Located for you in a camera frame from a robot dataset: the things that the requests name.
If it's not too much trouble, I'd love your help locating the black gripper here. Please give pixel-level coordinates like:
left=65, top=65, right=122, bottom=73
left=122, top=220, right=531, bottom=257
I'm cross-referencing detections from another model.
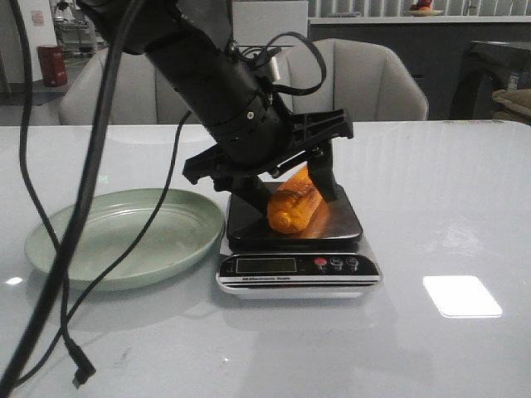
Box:
left=183, top=109, right=353, bottom=218

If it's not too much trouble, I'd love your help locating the orange corn cob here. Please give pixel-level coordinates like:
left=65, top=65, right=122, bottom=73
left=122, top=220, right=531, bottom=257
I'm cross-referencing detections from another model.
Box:
left=267, top=165, right=323, bottom=235

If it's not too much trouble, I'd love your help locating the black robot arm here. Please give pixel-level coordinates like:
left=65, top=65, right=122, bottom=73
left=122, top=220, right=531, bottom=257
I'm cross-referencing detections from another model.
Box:
left=76, top=1, right=353, bottom=211

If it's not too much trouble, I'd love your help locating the black silver kitchen scale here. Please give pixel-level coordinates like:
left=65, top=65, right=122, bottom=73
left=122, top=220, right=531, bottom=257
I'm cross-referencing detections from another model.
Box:
left=216, top=187, right=382, bottom=299

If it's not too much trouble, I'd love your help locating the pale green round plate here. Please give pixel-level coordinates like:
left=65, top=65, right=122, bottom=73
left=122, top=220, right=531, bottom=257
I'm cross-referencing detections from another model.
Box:
left=24, top=188, right=226, bottom=292

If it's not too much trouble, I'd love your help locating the right grey upholstered chair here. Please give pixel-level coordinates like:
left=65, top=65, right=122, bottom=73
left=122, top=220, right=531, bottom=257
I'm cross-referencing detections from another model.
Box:
left=280, top=38, right=429, bottom=122

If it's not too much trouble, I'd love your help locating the grey upholstered chair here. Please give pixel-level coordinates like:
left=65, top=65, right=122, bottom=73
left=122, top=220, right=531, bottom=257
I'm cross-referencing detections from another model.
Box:
left=59, top=46, right=244, bottom=126
left=280, top=38, right=429, bottom=122

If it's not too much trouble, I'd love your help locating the white drawer cabinet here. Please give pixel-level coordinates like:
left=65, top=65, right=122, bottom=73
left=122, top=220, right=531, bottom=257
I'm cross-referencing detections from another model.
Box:
left=231, top=1, right=309, bottom=48

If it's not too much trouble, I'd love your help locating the left grey upholstered chair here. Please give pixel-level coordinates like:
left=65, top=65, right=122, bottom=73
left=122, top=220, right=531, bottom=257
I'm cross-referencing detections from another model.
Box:
left=59, top=46, right=244, bottom=126

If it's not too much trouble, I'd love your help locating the dark grey counter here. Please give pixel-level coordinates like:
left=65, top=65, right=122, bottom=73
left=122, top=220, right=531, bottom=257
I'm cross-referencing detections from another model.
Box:
left=309, top=16, right=530, bottom=119

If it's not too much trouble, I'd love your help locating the fruit bowl on counter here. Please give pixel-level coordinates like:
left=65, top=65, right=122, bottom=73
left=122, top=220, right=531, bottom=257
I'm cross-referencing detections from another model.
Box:
left=407, top=0, right=444, bottom=17

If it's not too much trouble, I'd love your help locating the dark side table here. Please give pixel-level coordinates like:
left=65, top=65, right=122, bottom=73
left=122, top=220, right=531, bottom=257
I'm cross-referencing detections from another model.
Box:
left=449, top=41, right=530, bottom=119

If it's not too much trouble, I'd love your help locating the beige cushion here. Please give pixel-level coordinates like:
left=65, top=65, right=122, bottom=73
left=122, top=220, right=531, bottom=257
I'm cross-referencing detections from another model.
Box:
left=492, top=89, right=531, bottom=125

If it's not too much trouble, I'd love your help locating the red trash bin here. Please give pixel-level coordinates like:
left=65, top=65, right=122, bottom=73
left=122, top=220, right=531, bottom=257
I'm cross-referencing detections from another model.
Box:
left=37, top=45, right=68, bottom=87

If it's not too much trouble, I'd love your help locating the thick black cable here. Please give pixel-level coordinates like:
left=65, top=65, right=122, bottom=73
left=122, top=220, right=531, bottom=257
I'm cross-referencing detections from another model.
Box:
left=0, top=0, right=144, bottom=395

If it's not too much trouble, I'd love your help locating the thin black usb cable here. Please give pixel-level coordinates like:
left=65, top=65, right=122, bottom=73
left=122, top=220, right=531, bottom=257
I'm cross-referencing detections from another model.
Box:
left=7, top=0, right=192, bottom=391

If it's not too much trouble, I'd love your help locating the pink wall notice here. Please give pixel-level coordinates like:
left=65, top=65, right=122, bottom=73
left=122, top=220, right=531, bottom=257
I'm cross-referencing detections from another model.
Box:
left=31, top=10, right=45, bottom=27

